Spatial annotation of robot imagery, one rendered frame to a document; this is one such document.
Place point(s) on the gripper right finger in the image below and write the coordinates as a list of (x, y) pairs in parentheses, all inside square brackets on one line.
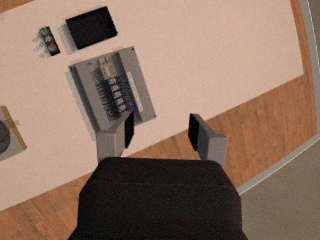
[(208, 144)]

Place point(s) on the grey relay with blue button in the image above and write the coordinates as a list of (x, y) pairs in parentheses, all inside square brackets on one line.
[(118, 101), (116, 95), (48, 39), (121, 108), (114, 88), (111, 81)]

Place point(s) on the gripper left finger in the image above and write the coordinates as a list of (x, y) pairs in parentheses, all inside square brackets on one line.
[(112, 142)]

